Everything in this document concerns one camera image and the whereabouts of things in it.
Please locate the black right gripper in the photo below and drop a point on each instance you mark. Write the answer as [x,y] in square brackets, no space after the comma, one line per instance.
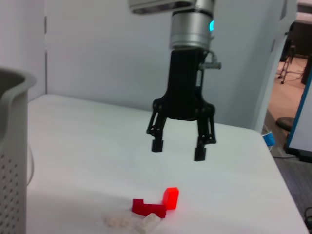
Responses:
[182,97]

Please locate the orange-red sloped toy block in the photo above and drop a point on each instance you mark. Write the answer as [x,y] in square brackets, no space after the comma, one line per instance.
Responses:
[170,197]

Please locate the grey perforated plastic storage basket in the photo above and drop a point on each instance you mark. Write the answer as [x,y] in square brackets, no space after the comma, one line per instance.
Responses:
[12,170]

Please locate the dark red toy brick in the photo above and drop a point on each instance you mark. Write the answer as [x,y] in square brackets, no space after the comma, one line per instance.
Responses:
[151,209]

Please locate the white toy brick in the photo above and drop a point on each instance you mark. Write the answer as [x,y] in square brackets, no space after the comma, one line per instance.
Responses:
[148,223]

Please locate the blue paper scrap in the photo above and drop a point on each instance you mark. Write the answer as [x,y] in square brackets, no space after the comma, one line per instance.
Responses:
[268,139]

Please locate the black round floor base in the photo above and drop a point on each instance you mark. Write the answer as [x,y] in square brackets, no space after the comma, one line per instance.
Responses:
[285,123]

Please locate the white board with blue edge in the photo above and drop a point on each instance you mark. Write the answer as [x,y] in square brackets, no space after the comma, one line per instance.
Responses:
[302,126]

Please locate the black tripod stand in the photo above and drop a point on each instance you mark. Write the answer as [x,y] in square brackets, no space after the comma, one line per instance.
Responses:
[286,65]

